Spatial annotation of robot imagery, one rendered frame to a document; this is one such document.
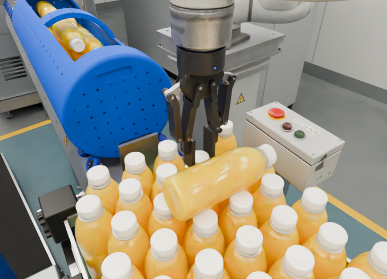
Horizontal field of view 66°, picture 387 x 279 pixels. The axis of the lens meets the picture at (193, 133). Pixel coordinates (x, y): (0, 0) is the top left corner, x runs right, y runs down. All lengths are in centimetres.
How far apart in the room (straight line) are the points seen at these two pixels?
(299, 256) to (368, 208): 176
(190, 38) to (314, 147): 36
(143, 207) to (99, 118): 28
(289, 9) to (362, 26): 221
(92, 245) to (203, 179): 23
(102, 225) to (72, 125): 28
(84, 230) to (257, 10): 90
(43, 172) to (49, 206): 170
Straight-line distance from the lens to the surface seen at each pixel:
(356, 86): 345
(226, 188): 46
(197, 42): 42
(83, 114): 72
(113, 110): 74
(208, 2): 41
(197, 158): 58
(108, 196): 58
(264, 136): 70
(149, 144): 73
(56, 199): 70
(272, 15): 116
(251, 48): 121
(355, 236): 202
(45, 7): 139
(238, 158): 48
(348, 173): 240
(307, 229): 56
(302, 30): 255
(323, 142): 68
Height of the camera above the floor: 148
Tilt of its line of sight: 36 degrees down
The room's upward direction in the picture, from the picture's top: straight up
